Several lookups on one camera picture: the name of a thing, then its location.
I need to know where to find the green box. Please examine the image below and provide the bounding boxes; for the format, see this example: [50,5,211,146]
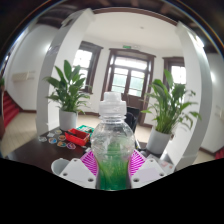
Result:
[75,124,94,134]

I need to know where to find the brown wooden double door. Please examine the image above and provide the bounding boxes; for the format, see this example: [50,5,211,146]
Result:
[100,48,157,126]

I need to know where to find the potted plant in white pot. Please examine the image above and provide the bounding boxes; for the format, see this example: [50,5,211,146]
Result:
[42,59,92,132]
[140,69,203,155]

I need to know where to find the brown-framed window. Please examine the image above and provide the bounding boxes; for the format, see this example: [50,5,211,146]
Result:
[162,56,187,86]
[71,40,104,94]

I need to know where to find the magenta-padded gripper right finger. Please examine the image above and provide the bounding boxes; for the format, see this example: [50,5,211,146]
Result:
[129,148,168,189]

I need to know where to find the clear bottle with green drink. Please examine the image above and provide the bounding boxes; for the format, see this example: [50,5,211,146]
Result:
[90,91,137,191]

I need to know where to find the wall lamp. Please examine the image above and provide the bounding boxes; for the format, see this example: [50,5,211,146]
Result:
[209,70,218,84]

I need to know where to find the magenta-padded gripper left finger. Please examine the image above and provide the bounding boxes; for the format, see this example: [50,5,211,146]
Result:
[59,149,99,189]

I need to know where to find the red plastic box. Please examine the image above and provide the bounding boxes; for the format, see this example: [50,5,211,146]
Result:
[64,128,91,147]

